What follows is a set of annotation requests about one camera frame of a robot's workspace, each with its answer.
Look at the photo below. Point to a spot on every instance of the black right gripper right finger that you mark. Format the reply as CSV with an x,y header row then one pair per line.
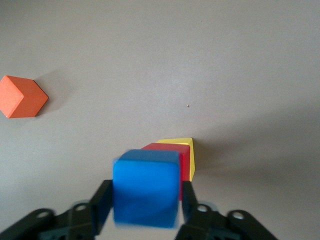
x,y
212,225

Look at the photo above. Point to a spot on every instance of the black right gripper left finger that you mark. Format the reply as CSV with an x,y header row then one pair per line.
x,y
75,222

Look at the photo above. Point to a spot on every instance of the red wooden block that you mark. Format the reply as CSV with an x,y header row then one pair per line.
x,y
184,165

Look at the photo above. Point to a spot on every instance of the blue wooden block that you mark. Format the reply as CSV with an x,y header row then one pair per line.
x,y
146,190

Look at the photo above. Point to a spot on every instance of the yellow wooden block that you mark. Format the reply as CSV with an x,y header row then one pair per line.
x,y
191,157

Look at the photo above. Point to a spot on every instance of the orange wooden block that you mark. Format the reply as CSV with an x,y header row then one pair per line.
x,y
20,97

